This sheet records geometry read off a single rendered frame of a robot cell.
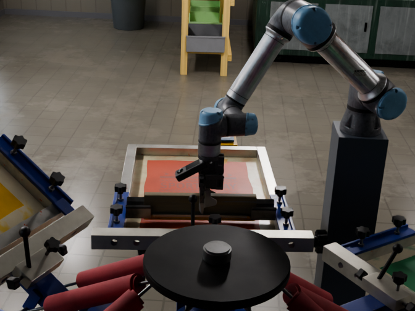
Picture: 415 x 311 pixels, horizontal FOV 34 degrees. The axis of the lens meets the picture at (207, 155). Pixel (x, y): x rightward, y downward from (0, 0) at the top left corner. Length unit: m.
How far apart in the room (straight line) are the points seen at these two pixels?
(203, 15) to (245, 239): 7.19
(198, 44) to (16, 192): 5.43
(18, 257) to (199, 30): 6.32
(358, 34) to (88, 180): 4.24
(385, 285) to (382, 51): 6.46
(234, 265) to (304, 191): 3.45
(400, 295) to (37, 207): 1.04
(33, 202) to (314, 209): 2.85
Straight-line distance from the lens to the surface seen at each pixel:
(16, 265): 1.74
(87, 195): 4.69
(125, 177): 2.58
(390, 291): 1.87
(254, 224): 2.35
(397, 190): 5.05
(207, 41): 7.32
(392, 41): 8.21
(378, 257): 2.25
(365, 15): 8.09
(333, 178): 2.58
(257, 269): 1.42
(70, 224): 1.93
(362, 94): 2.37
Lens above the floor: 2.08
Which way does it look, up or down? 23 degrees down
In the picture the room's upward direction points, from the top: 2 degrees clockwise
